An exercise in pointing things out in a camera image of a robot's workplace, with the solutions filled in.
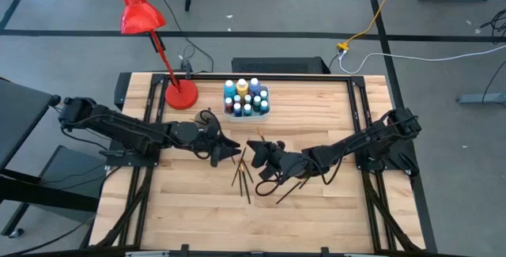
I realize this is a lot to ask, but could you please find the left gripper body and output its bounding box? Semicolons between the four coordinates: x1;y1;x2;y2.
197;126;225;168

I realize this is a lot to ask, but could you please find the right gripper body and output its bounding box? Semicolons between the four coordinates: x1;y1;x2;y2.
259;141;313;181

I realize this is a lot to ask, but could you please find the white plastic bin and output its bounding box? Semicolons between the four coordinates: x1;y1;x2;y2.
222;84;272;123

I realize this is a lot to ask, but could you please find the large cyan paint bottle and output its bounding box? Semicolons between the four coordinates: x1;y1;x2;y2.
223;79;237;99

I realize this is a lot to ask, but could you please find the large yellow paint bottle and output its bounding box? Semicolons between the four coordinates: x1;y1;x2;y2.
236;77;250;98

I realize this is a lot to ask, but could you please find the large purple paint bottle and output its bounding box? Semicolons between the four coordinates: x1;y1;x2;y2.
248;77;262;96

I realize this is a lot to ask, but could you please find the black table clamp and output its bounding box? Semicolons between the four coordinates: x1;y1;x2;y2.
179;55;195;75

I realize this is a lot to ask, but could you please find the black computer case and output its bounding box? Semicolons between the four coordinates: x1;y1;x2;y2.
231;56;331;75

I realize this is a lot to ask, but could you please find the red desk lamp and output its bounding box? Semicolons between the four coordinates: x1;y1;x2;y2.
117;0;199;111

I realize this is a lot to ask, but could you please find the black side table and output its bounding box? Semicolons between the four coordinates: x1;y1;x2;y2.
0;75;110;239

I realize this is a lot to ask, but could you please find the grey desk foot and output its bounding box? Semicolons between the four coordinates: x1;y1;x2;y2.
456;92;506;106

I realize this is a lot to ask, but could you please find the black corner bracket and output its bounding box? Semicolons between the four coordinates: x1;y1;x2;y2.
113;71;133;111

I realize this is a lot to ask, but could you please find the yellow extension cable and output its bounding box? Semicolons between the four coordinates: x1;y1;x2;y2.
336;0;408;51

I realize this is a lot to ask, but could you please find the black lamp cord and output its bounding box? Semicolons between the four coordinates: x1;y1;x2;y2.
157;0;215;74

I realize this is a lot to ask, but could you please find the white floor cable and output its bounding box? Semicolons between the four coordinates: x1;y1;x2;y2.
338;43;506;75

